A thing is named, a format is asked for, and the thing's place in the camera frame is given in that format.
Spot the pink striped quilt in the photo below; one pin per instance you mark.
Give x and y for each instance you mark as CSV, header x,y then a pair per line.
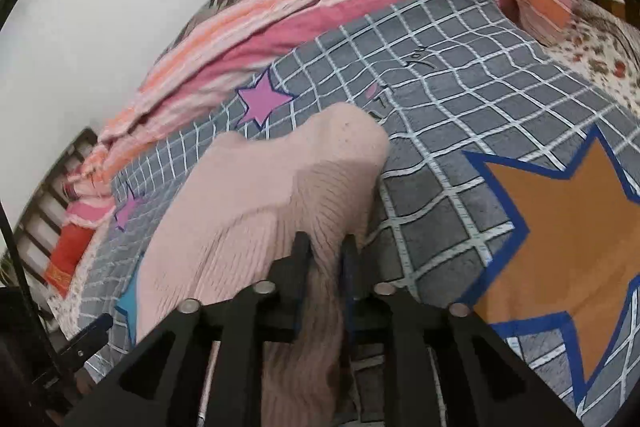
x,y
300,22

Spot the grey checked star blanket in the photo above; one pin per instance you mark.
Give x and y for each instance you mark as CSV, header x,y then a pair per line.
x,y
450,107

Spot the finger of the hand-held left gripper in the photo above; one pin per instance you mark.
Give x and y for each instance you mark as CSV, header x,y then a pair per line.
x,y
87,338

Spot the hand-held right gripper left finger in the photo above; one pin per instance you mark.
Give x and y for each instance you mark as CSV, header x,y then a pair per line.
x,y
301,267

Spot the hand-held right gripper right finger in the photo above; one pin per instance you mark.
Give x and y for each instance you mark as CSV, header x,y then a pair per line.
x,y
350,277

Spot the pink ribbed sweater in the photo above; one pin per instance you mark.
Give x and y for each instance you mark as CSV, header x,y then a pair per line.
x,y
250,217

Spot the dark wooden headboard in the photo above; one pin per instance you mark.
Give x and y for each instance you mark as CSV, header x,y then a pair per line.
x,y
88,136

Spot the red embroidered pillow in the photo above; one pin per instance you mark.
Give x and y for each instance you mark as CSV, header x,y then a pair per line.
x,y
70,257

